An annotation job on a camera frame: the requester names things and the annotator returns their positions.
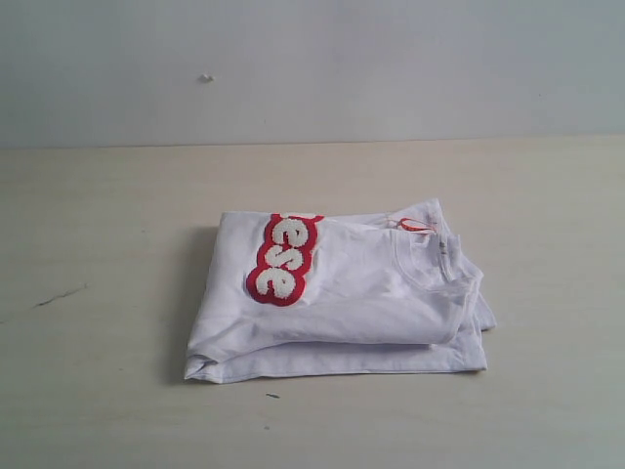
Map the white t-shirt with red patch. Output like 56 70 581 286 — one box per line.
185 199 495 384

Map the orange ribbon tag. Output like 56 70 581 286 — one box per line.
389 217 438 235

